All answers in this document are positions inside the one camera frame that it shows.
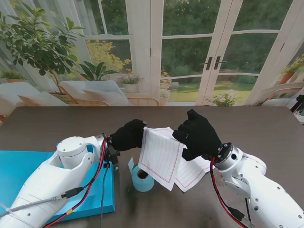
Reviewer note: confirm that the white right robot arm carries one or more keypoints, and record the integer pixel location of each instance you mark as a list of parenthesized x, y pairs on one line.
[(261, 190)]

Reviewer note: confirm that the printed garden window backdrop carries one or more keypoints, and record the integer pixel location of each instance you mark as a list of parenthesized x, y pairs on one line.
[(190, 47)]

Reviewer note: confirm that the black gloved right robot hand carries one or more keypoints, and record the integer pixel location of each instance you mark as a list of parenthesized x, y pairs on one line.
[(202, 137)]

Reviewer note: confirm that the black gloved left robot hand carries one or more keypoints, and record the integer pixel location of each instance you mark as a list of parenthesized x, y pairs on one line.
[(128, 137)]

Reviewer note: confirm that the blue file box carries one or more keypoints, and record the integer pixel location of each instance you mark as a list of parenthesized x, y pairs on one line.
[(14, 171)]

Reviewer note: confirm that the black stand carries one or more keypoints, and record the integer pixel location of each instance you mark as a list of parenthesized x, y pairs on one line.
[(298, 104)]

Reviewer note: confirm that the white red-lined paper sheet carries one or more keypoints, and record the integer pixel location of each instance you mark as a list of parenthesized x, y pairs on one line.
[(190, 175), (159, 156)]

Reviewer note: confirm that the blue label roll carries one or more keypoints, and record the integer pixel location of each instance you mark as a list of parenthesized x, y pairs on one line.
[(142, 186)]

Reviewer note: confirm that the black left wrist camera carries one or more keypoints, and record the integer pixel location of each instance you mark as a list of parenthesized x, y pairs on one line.
[(112, 155)]

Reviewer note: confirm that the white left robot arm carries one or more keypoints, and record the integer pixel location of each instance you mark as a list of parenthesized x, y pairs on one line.
[(59, 171)]

